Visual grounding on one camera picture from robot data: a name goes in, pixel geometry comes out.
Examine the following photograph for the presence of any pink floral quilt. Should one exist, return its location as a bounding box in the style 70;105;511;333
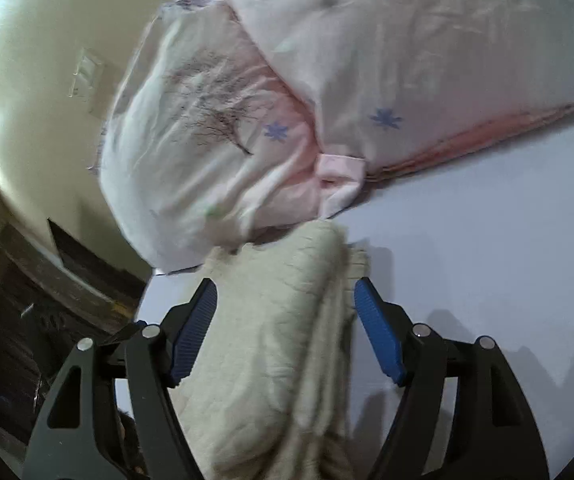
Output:
87;0;574;270

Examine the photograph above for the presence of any dark wooden nightstand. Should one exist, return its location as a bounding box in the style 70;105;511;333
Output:
0;219;154;441

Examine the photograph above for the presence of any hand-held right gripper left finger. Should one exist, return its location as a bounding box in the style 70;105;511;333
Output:
22;277;218;480

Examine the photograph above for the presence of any white wall switch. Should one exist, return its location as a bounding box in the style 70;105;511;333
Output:
67;48;104;100

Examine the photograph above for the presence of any white bed sheet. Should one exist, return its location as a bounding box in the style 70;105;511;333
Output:
115;119;574;480

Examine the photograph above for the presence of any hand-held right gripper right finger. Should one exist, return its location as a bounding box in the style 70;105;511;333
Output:
354;276;550;480

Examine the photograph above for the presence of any cream knitted garment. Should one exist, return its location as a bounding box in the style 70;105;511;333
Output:
169;219;372;480

